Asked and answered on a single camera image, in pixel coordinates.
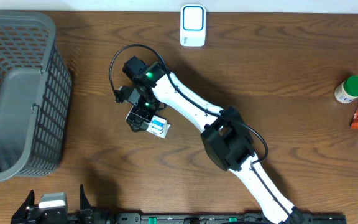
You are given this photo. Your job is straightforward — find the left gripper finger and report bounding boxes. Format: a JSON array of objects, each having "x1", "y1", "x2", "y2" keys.
[
  {"x1": 80, "y1": 184, "x2": 93, "y2": 224},
  {"x1": 11, "y1": 190, "x2": 35, "y2": 224}
]

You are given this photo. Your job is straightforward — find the white Panadol box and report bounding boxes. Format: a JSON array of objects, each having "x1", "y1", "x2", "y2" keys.
[{"x1": 147, "y1": 115, "x2": 171, "y2": 138}]

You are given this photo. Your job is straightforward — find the green lid jar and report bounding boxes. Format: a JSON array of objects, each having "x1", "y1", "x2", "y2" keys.
[{"x1": 334, "y1": 75, "x2": 358, "y2": 104}]

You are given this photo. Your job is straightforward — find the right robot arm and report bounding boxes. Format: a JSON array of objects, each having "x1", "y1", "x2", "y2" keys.
[{"x1": 119, "y1": 57, "x2": 304, "y2": 223}]

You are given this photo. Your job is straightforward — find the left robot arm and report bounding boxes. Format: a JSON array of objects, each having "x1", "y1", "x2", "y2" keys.
[{"x1": 11, "y1": 185, "x2": 116, "y2": 224}]

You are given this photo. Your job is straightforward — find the grey plastic basket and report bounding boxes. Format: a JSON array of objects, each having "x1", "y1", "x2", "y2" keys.
[{"x1": 0, "y1": 11, "x2": 73, "y2": 182}]

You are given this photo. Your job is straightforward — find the right black cable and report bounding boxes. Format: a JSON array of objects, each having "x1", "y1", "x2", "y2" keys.
[{"x1": 108, "y1": 43, "x2": 295, "y2": 224}]

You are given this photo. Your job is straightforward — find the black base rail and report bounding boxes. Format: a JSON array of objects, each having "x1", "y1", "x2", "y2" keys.
[{"x1": 114, "y1": 213, "x2": 347, "y2": 224}]

